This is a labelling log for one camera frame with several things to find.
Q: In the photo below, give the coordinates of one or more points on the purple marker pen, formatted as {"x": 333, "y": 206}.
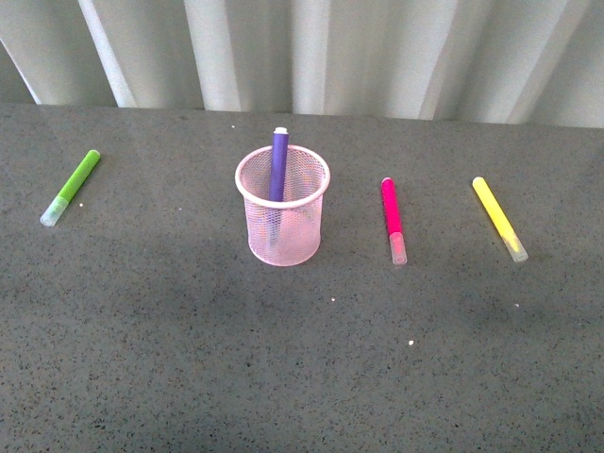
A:
{"x": 278, "y": 171}

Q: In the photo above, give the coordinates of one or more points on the pink marker pen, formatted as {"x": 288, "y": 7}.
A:
{"x": 393, "y": 222}

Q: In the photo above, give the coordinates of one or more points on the pink mesh cup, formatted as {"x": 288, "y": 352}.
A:
{"x": 283, "y": 233}

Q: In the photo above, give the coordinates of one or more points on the yellow marker pen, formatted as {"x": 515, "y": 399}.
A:
{"x": 499, "y": 220}

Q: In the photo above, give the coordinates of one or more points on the green marker pen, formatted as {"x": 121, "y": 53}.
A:
{"x": 70, "y": 188}

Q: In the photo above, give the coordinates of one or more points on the white pleated curtain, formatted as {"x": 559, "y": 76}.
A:
{"x": 507, "y": 62}

